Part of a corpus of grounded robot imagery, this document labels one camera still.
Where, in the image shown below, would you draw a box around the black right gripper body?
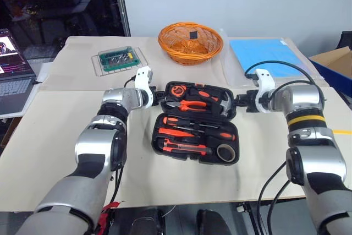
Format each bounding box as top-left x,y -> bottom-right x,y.
241,90 -> 259,114

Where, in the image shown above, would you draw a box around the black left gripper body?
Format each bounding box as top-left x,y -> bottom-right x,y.
150,89 -> 167,107

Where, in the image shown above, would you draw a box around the orange black handled screwdriver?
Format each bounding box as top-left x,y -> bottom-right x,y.
162,116 -> 221,130
172,125 -> 237,141

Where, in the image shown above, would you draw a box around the orange test pen screwdriver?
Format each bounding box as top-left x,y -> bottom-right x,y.
158,127 -> 195,138

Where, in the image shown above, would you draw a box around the orange black utility knife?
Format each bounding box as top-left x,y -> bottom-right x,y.
162,139 -> 213,156

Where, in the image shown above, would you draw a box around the black tape roll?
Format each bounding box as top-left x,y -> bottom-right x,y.
216,144 -> 237,162

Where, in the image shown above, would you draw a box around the black tool case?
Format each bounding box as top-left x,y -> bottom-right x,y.
151,81 -> 241,166

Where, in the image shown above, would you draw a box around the orange black tape measure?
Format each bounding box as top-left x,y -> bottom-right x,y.
169,84 -> 188,98

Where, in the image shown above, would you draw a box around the clear plastic bag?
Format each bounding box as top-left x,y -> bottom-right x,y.
219,29 -> 325,88

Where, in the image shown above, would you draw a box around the clear box with green tray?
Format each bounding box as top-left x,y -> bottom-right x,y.
91,47 -> 150,77

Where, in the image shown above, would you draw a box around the blue sheet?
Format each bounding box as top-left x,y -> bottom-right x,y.
228,39 -> 306,78

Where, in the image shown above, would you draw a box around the orange wicker basket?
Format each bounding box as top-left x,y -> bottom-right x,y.
157,21 -> 224,66

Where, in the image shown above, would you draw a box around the green screwdriver bit box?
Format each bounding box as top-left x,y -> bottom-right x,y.
98,45 -> 139,72

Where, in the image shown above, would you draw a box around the blue cardboard box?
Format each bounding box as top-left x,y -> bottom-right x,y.
307,46 -> 352,110

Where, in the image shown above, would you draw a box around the black chair back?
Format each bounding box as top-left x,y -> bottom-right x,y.
336,30 -> 352,52

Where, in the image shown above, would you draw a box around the dark rounded shape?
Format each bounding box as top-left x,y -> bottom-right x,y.
130,208 -> 166,235
195,209 -> 230,235

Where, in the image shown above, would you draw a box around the red tape wrap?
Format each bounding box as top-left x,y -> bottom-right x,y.
97,201 -> 122,235

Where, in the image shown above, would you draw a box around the open laptop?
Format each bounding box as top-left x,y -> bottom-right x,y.
0,28 -> 38,117

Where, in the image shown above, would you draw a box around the orange black handled hammer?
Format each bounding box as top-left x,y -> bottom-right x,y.
189,87 -> 235,117

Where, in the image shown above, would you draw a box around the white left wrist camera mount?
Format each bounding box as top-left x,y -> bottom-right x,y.
134,66 -> 155,108

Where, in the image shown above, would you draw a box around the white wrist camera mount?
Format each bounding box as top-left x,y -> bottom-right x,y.
254,68 -> 276,114
134,66 -> 155,108

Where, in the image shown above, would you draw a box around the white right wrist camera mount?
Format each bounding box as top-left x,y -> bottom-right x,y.
254,68 -> 276,114

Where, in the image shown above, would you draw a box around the orange handled pliers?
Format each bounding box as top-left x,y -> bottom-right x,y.
166,99 -> 208,112

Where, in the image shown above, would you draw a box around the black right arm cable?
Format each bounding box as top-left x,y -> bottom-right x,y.
244,61 -> 328,235

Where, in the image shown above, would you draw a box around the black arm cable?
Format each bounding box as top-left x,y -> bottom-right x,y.
244,61 -> 328,235
108,76 -> 139,211

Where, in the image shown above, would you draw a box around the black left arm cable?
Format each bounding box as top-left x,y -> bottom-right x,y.
108,76 -> 139,211

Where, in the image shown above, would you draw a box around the aluminium frame post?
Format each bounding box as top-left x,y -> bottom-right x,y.
113,0 -> 131,37

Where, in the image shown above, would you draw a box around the thin white cable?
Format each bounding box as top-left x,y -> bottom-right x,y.
161,204 -> 177,217

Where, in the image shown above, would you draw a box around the black table frame leg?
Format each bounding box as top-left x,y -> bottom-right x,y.
236,201 -> 261,235

